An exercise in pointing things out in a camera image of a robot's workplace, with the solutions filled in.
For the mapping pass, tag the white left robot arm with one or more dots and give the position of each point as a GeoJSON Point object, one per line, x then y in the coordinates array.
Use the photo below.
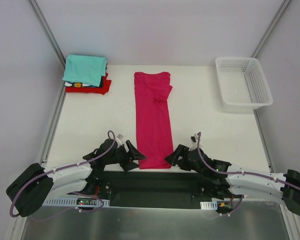
{"type": "Point", "coordinates": [37, 184]}

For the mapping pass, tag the crimson pink t shirt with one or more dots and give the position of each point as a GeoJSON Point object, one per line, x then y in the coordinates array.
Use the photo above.
{"type": "Point", "coordinates": [153, 124]}

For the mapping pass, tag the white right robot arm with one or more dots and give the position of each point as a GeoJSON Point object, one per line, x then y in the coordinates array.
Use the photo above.
{"type": "Point", "coordinates": [281, 188]}

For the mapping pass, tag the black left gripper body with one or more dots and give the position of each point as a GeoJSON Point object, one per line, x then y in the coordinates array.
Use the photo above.
{"type": "Point", "coordinates": [127, 155]}

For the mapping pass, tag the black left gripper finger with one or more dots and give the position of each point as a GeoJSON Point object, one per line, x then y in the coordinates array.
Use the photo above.
{"type": "Point", "coordinates": [133, 152]}
{"type": "Point", "coordinates": [128, 165]}

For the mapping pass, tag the folded dark printed t shirt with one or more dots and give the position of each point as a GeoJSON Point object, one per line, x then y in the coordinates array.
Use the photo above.
{"type": "Point", "coordinates": [80, 85]}

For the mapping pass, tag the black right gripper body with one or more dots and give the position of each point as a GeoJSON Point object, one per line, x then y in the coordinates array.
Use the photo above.
{"type": "Point", "coordinates": [179, 155]}

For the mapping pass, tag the folded teal t shirt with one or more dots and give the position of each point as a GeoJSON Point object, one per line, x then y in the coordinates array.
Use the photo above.
{"type": "Point", "coordinates": [87, 70]}

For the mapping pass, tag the white plastic basket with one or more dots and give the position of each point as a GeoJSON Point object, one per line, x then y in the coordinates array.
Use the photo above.
{"type": "Point", "coordinates": [242, 84]}

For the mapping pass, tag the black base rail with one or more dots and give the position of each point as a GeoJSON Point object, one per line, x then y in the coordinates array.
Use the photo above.
{"type": "Point", "coordinates": [160, 190]}

